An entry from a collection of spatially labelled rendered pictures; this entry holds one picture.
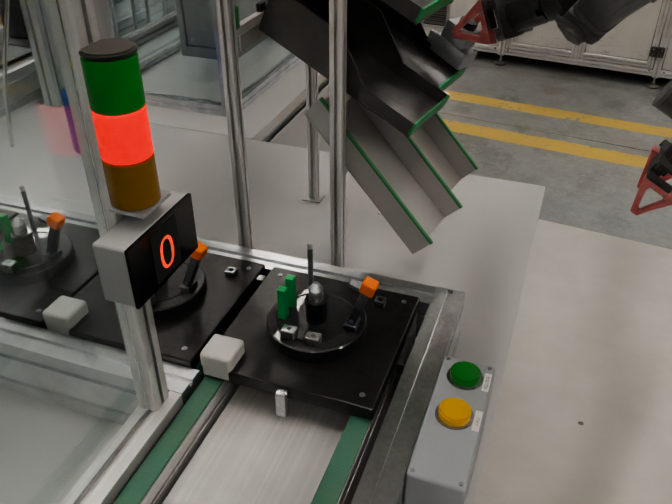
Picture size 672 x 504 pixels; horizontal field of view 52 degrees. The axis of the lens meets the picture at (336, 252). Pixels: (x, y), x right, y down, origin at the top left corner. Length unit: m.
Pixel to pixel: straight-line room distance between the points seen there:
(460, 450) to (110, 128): 0.53
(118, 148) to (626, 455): 0.76
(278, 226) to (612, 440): 0.74
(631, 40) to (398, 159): 3.79
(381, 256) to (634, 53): 3.75
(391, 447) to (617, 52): 4.25
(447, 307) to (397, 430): 0.25
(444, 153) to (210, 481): 0.75
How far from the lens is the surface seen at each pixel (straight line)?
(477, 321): 1.19
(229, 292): 1.06
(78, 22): 0.66
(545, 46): 4.97
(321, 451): 0.90
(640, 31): 4.87
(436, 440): 0.86
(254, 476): 0.88
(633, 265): 1.41
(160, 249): 0.73
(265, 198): 1.51
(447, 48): 1.19
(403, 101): 1.07
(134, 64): 0.66
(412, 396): 0.91
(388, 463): 0.84
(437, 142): 1.32
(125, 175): 0.69
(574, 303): 1.27
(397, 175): 1.16
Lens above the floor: 1.61
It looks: 34 degrees down
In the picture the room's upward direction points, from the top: straight up
